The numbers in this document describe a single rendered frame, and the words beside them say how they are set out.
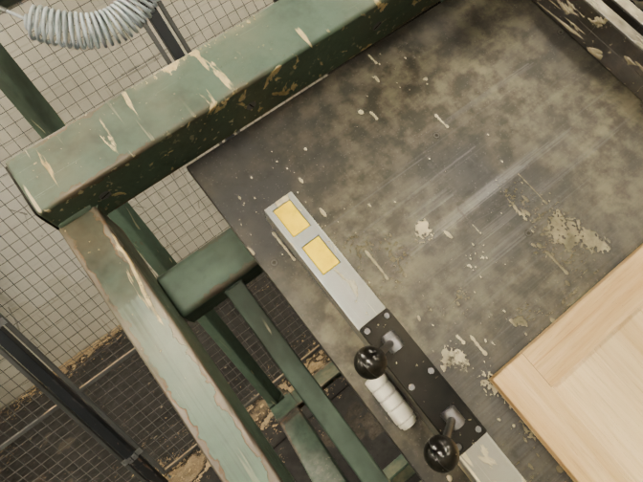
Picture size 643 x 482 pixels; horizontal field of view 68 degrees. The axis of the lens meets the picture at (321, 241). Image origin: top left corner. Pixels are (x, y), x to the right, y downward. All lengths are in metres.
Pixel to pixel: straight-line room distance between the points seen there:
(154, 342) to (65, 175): 0.26
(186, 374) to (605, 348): 0.58
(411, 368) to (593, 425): 0.26
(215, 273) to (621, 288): 0.61
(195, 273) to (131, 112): 0.25
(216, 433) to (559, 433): 0.45
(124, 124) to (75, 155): 0.08
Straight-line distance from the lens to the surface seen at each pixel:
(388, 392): 0.67
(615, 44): 0.98
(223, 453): 0.66
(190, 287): 0.77
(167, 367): 0.67
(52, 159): 0.75
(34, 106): 1.13
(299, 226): 0.69
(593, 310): 0.79
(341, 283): 0.67
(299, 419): 1.64
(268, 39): 0.78
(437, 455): 0.56
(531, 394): 0.74
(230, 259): 0.76
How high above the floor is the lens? 1.87
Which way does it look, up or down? 25 degrees down
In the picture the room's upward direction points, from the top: 31 degrees counter-clockwise
